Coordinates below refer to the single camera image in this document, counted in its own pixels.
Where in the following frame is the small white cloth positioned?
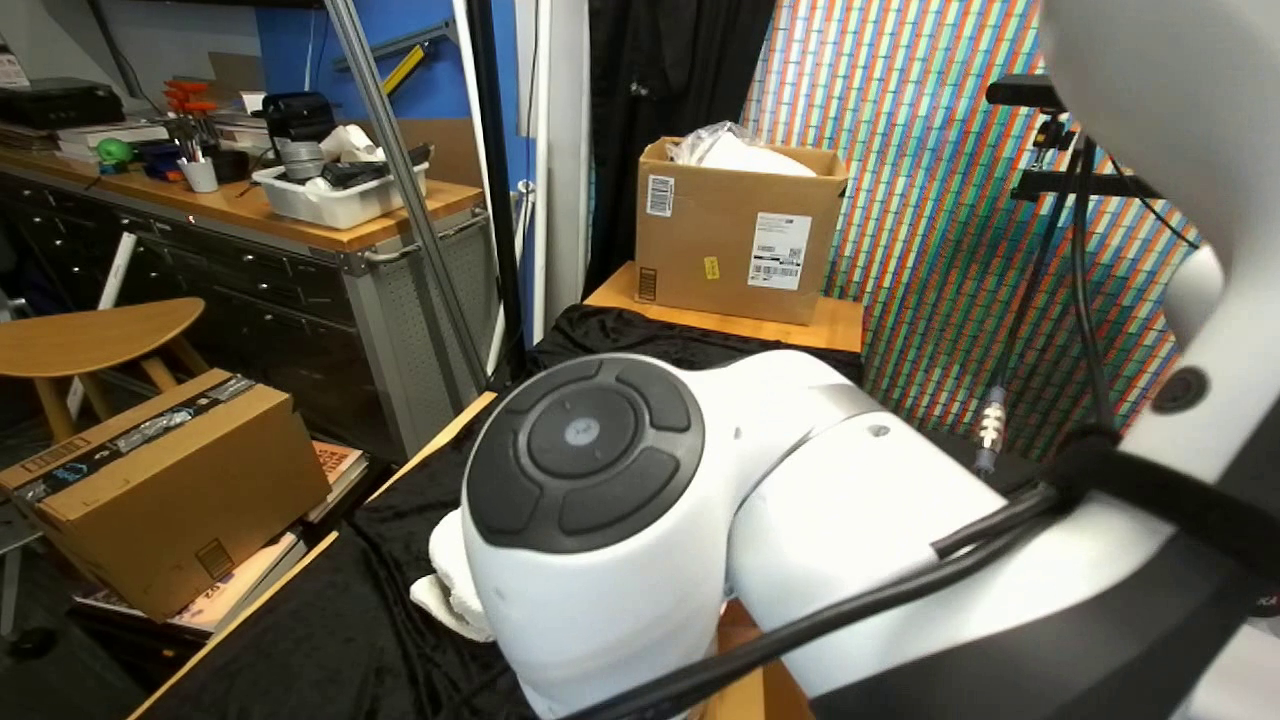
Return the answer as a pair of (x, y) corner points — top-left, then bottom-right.
(404, 513), (498, 647)

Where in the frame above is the black stand pole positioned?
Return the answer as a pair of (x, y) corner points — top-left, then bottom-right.
(454, 0), (533, 384)

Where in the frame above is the small green bench item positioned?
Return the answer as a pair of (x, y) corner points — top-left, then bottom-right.
(86, 132), (140, 175)

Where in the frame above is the black power tool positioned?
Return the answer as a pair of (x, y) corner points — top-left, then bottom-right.
(261, 86), (341, 184)

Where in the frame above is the multicolour patterned backdrop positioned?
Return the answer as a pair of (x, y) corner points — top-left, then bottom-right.
(741, 0), (1210, 469)

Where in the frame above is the thick black cable hose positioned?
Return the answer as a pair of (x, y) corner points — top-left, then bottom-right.
(562, 425), (1280, 720)

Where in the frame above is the wooden stool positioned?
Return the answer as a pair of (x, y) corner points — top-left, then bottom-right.
(0, 292), (217, 446)

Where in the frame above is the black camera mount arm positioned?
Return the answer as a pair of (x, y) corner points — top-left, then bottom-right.
(1008, 162), (1169, 206)

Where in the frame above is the cardboard box with black tape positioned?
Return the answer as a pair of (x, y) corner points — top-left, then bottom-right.
(0, 367), (341, 618)

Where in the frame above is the black velvet table cloth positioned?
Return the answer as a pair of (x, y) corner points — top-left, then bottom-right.
(130, 300), (872, 720)

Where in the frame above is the wooden top workbench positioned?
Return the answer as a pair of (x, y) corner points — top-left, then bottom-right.
(0, 135), (498, 465)

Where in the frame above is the blue panel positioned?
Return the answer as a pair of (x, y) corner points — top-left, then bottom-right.
(256, 0), (539, 352)

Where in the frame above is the cardboard box with white label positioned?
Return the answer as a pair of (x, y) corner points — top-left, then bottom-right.
(633, 114), (854, 328)

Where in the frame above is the white plastic bin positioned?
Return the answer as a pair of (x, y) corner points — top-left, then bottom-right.
(249, 156), (435, 231)

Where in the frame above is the black curtain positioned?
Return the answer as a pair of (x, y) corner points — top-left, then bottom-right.
(582, 0), (778, 297)

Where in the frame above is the black flat case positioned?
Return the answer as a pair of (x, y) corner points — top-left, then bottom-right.
(0, 77), (130, 135)

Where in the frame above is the orange red bench item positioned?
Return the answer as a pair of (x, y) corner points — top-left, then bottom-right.
(154, 73), (225, 126)

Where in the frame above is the silver metal pole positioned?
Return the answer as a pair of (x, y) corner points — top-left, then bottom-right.
(319, 0), (496, 402)

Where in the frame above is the black bar camera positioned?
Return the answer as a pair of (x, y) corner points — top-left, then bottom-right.
(981, 73), (1071, 156)

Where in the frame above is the white cup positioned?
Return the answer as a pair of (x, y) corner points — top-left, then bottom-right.
(174, 146), (225, 201)

